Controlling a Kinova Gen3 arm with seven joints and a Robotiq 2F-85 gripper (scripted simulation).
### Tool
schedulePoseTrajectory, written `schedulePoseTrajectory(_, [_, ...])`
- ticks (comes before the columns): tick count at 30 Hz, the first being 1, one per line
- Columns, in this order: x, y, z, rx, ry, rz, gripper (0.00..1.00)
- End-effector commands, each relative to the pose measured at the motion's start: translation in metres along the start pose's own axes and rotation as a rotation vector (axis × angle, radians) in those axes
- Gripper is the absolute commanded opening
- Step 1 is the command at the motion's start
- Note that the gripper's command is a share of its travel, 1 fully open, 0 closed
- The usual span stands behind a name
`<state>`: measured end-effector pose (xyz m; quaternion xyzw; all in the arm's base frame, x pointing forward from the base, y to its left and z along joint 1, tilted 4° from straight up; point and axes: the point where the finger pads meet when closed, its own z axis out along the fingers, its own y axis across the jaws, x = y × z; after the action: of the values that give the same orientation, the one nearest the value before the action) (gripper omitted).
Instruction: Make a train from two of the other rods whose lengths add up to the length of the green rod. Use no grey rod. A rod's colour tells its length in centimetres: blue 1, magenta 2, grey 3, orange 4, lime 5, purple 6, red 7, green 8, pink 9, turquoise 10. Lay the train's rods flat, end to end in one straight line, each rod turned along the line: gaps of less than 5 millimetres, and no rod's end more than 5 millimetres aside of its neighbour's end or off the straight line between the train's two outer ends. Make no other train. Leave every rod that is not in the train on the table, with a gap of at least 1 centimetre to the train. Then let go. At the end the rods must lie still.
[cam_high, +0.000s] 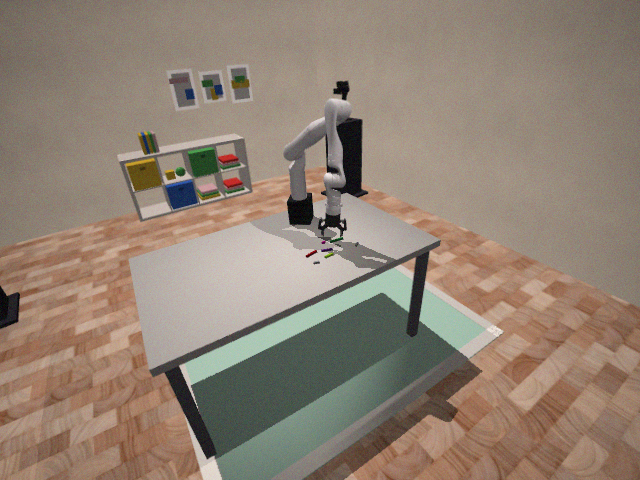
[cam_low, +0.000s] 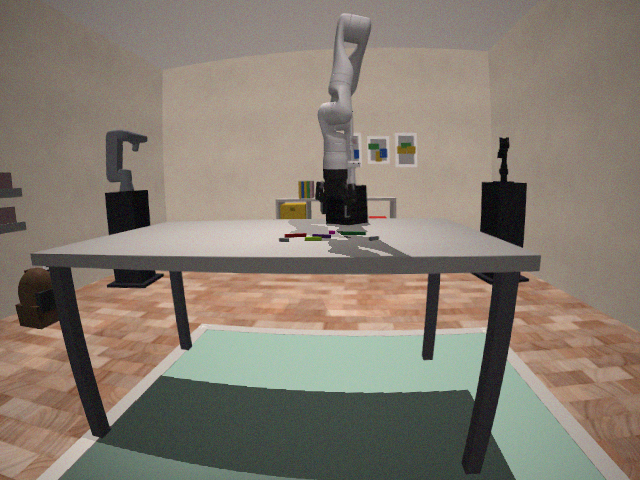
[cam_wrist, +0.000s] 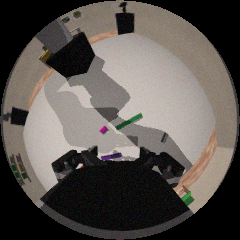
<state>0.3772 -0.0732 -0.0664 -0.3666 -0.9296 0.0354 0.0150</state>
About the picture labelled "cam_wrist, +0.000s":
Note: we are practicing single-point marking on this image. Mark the purple rod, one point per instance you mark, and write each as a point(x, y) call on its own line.
point(111, 156)

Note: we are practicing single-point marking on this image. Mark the green rod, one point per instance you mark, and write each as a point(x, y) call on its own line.
point(129, 121)

